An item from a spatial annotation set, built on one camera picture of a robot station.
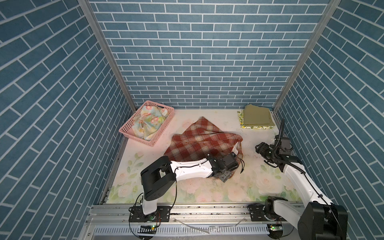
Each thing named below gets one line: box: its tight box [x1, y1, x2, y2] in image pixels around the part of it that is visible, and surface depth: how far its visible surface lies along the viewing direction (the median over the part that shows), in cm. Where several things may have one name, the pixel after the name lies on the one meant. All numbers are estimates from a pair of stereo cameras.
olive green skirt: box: [243, 104, 276, 127], surface depth 118 cm
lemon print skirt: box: [237, 109, 275, 130], surface depth 110 cm
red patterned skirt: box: [164, 117, 244, 177], surface depth 98 cm
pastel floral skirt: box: [132, 105, 169, 141], surface depth 111 cm
